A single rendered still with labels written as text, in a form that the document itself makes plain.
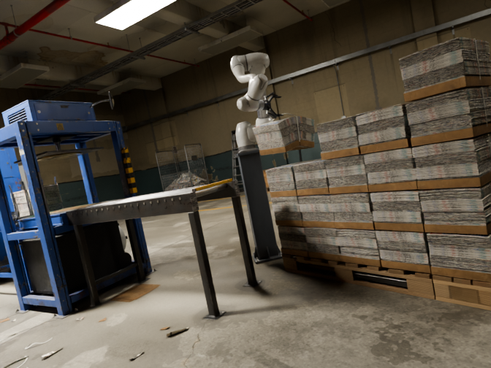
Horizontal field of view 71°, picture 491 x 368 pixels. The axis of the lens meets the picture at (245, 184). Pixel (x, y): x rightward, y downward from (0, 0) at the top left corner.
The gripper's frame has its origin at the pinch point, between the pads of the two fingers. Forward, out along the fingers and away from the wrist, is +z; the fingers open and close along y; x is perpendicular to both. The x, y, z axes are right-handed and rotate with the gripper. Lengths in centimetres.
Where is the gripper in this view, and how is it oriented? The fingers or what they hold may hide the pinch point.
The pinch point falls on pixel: (280, 105)
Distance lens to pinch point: 279.8
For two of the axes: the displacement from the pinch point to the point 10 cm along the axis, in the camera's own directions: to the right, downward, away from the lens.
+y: 1.2, 9.9, 0.3
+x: 6.2, -0.5, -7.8
